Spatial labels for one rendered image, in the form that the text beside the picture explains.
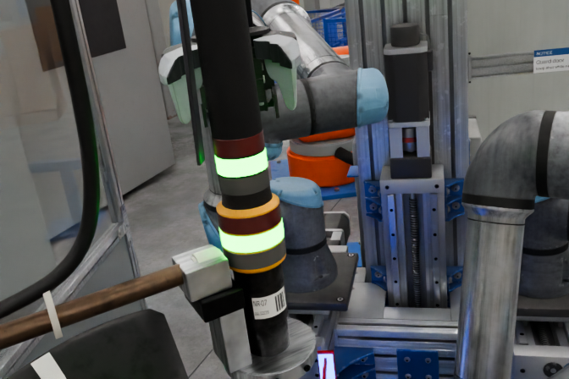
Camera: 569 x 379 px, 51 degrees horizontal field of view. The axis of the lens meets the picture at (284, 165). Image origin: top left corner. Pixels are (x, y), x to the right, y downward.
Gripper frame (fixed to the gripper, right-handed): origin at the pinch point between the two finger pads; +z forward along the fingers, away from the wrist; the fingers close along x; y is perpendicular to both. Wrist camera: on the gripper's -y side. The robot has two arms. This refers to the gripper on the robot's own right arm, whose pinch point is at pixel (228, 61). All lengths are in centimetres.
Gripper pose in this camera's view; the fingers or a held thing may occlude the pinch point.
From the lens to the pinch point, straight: 45.5
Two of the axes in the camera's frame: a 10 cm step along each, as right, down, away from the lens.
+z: 0.6, 3.3, -9.4
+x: -9.9, 1.3, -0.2
